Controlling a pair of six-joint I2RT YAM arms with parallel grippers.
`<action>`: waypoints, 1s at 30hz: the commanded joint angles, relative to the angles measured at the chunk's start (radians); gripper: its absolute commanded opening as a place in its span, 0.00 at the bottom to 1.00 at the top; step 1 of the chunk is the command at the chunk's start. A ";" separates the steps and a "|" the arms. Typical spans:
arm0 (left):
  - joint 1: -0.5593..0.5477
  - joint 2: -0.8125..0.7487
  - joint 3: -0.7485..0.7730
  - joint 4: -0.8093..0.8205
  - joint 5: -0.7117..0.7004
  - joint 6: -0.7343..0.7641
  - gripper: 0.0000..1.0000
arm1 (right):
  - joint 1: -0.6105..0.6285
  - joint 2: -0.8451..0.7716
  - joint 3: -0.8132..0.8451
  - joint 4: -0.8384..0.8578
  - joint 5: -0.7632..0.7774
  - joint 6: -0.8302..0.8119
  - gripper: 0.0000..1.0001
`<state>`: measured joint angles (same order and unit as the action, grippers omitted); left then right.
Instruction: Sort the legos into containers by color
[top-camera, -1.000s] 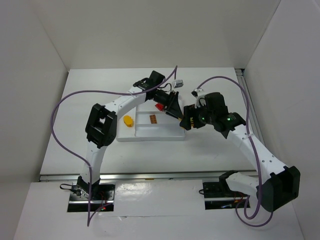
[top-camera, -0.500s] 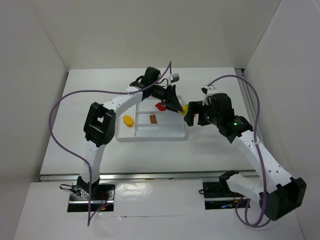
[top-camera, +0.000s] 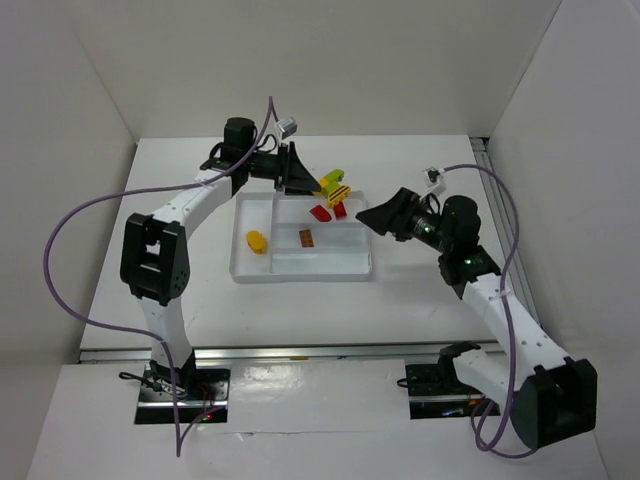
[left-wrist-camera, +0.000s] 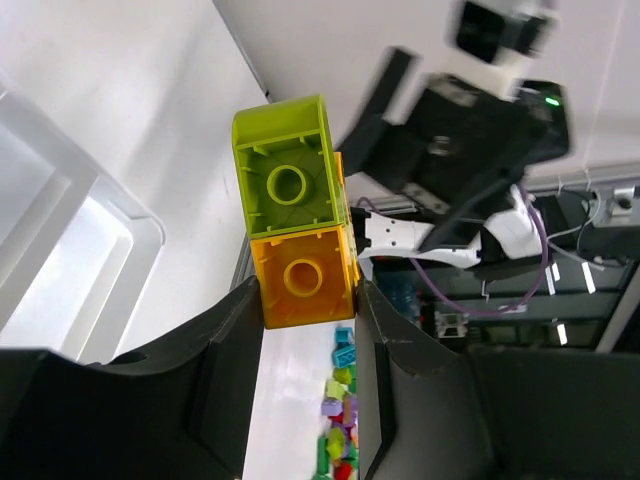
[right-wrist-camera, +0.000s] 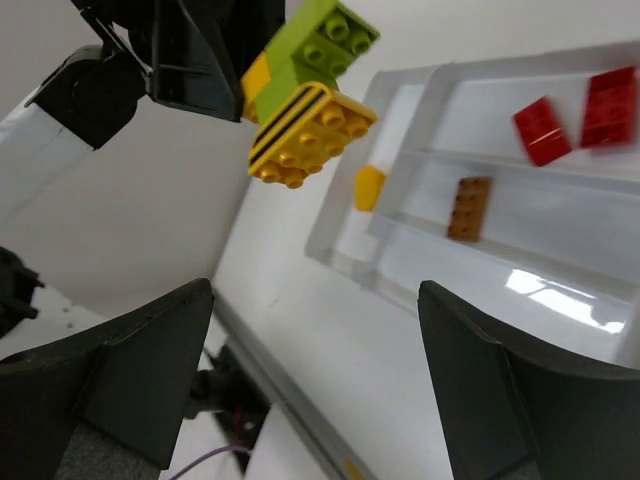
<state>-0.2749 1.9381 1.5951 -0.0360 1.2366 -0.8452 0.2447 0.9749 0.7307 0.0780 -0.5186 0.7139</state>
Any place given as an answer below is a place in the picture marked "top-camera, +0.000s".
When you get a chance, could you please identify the red sloped lego brick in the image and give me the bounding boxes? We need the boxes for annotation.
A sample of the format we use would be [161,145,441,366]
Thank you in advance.
[309,205,333,223]

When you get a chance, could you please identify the yellow striped lego brick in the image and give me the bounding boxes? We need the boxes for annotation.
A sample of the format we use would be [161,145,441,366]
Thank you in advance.
[322,182,351,209]

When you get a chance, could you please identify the yellow rounded lego brick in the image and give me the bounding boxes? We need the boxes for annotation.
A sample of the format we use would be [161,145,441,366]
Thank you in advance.
[246,230,268,255]

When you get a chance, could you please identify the lime green lego brick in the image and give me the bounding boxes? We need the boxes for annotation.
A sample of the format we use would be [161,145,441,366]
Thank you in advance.
[319,169,344,188]

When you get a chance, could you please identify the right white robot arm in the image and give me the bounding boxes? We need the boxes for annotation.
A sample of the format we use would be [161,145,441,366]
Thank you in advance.
[356,188,597,450]

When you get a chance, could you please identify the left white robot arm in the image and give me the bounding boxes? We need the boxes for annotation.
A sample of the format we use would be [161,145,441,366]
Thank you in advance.
[120,117,321,390]

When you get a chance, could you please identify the brown flat lego plate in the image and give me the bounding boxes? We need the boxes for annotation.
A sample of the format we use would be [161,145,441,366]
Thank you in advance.
[299,229,315,248]

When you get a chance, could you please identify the white divided sorting tray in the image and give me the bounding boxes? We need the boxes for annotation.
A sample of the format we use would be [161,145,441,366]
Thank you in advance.
[229,191,373,284]

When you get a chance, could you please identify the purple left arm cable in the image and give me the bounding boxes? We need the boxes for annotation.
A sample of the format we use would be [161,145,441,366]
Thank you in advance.
[43,96,279,458]

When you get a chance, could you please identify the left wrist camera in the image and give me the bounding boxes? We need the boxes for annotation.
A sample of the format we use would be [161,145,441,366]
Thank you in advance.
[274,117,298,140]

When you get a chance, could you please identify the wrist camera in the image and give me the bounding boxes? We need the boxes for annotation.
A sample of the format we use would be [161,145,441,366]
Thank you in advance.
[423,167,446,197]
[274,117,298,140]

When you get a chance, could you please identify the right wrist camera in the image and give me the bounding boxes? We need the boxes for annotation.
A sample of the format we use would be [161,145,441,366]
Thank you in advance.
[423,167,446,197]

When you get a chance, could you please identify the aluminium side rail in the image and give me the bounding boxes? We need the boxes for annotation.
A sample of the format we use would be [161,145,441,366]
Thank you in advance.
[469,137,539,322]

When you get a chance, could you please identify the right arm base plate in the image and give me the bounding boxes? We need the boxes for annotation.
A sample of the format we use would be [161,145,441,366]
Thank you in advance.
[396,364,484,420]

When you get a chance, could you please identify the aluminium front rail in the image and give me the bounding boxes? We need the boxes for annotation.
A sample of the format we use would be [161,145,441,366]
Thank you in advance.
[77,342,501,364]

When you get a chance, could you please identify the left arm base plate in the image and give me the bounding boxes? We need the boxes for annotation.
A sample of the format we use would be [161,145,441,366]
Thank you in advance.
[118,366,231,425]

